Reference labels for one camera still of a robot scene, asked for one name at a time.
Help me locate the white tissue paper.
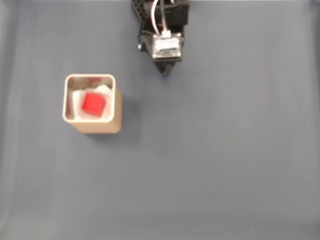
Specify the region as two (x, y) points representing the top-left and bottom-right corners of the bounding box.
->
(71, 83), (114, 121)

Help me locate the camera circuit board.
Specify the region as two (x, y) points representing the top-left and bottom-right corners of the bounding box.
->
(151, 33), (183, 60)

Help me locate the beige square box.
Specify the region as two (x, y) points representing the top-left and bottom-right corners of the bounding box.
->
(61, 73), (123, 135)

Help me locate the red cube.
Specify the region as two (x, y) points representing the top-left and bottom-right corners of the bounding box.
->
(81, 92), (108, 118)

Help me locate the black camera cable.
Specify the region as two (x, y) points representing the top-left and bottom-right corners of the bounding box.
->
(159, 0), (171, 36)

